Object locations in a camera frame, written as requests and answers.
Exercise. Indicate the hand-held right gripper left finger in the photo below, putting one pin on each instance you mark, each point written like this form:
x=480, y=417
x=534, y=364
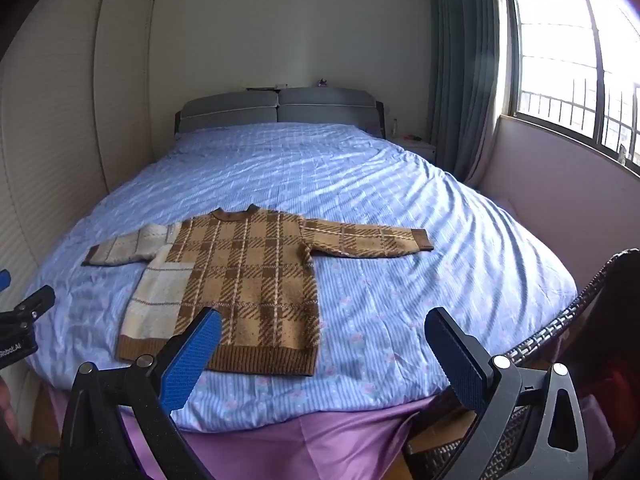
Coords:
x=192, y=357

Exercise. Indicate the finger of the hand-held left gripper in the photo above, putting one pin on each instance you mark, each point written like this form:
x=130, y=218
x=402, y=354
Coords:
x=32, y=304
x=3, y=280

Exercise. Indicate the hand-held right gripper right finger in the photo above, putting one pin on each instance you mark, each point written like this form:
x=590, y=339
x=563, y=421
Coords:
x=460, y=365

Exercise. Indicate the brown plaid knit sweater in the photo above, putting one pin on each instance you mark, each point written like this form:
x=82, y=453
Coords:
x=250, y=270

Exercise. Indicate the dark wicker chair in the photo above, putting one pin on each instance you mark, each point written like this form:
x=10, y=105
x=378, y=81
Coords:
x=560, y=330

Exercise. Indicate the purple bed sheet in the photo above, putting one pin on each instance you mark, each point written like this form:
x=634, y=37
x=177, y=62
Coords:
x=300, y=450

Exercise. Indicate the red cloth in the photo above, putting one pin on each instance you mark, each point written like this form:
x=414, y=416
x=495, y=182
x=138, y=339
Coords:
x=617, y=385

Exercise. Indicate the cream wardrobe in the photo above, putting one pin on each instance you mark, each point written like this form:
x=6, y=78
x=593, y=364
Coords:
x=60, y=125

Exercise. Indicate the blue floral bedspread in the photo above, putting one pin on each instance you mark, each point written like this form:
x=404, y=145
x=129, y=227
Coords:
x=400, y=210

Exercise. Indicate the white nightstand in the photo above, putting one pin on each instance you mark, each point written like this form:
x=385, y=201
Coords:
x=417, y=147

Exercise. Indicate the grey headboard cushion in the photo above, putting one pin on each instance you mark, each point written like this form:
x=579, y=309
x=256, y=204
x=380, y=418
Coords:
x=227, y=112
x=325, y=105

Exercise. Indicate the dark flat item on headboard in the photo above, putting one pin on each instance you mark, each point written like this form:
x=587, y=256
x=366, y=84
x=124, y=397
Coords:
x=260, y=89

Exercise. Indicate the grey-green curtain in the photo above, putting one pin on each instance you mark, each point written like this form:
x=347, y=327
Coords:
x=465, y=70

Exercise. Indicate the barred window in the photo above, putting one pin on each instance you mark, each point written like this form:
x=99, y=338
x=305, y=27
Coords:
x=565, y=60

